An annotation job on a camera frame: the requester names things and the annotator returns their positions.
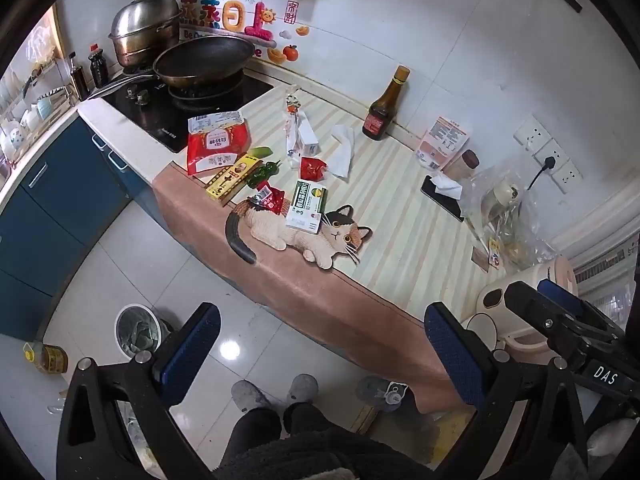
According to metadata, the grey slipper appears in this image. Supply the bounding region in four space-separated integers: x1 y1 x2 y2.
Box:
286 374 319 406
231 380 273 413

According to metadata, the row of white bowls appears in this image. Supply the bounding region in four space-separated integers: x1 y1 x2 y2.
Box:
0 67 56 153

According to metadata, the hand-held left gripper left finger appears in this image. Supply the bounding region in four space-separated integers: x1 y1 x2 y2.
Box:
56 302 222 480

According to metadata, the yellow red box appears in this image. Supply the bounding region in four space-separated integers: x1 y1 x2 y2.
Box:
205 152 264 206

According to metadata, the steel steamer pot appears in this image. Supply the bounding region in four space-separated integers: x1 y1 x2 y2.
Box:
108 0 183 68

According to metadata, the red snack bag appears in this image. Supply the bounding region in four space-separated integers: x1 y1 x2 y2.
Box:
186 111 251 177

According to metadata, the brown lidded jar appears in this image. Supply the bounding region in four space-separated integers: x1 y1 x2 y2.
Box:
445 149 481 181

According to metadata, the white wall socket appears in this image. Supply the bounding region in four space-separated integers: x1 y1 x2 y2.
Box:
515 115 553 153
532 137 571 174
550 158 584 195

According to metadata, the crumpled white tissue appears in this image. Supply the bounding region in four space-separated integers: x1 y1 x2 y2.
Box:
430 174 464 200

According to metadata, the white paper box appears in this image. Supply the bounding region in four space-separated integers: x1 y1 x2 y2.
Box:
298 114 320 157

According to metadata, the black power plug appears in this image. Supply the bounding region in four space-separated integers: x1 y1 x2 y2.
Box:
527 156 557 189

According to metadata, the clear plastic bag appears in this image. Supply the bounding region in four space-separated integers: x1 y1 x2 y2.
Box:
460 165 557 274

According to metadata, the yellow oil bottle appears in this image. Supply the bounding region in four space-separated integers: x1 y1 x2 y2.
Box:
22 342 69 375

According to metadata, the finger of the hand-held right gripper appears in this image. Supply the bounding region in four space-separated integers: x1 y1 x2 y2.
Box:
504 281 593 347
537 278 626 335

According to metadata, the dark sauce bottle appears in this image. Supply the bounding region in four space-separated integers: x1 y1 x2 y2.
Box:
67 51 91 103
88 44 110 87

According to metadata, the white trash bin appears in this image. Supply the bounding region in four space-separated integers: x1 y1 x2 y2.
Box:
115 304 174 360

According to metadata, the striped cat print mat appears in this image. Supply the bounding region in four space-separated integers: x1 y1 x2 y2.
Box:
151 95 507 412

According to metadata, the person's right leg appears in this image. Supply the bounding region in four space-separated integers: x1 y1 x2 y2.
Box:
282 402 331 436

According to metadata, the black phone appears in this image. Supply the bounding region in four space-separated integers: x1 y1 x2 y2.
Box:
420 175 466 223

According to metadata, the cream pink electric kettle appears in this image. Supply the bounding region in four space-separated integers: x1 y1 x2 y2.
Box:
460 255 581 377

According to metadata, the colourful wall sticker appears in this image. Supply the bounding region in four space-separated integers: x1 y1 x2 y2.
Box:
172 0 311 64

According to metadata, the clear printed wrapper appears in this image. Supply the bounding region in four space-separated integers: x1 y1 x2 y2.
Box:
283 88 307 159

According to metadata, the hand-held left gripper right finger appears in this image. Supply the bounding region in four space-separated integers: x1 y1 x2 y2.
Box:
424 302 592 480

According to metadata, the small printed packet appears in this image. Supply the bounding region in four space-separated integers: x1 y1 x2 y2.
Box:
472 237 506 274

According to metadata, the black gas stove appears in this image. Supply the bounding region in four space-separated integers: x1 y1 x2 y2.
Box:
80 67 276 154

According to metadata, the dark fleece jacket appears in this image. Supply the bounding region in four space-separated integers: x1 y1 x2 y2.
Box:
212 425 438 480

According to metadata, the cream round device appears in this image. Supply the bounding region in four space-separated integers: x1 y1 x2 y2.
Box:
481 180 524 221

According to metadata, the brown sauce bottle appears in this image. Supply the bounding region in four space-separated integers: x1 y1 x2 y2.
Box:
362 65 412 141

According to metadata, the dark metal wok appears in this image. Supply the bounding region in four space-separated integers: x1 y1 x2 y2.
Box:
90 35 257 99

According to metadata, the torn red packet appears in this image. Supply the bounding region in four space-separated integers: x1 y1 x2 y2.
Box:
300 156 329 181

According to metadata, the small red packet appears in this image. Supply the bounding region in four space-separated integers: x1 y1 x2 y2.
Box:
251 183 286 216

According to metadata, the blue kitchen cabinet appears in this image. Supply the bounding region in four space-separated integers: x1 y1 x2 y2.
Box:
0 115 166 337

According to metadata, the dark green pepper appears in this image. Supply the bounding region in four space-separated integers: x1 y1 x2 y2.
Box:
247 160 282 190

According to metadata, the person's right hand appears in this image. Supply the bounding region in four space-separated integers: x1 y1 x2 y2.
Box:
586 417 640 480

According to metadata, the green white medicine box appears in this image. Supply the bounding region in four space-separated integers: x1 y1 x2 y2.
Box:
285 180 328 234

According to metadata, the person's leg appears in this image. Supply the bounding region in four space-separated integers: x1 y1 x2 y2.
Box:
220 406 283 466
282 402 331 436

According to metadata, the white pink salt bag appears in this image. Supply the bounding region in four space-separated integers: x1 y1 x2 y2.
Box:
415 116 471 171

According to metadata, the white paper towel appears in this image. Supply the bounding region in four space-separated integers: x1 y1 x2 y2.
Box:
327 124 357 180

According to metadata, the metal dish rack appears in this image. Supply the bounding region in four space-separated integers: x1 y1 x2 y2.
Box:
0 55 77 171

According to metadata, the person's left leg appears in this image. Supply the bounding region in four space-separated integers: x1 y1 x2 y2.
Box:
220 406 283 466

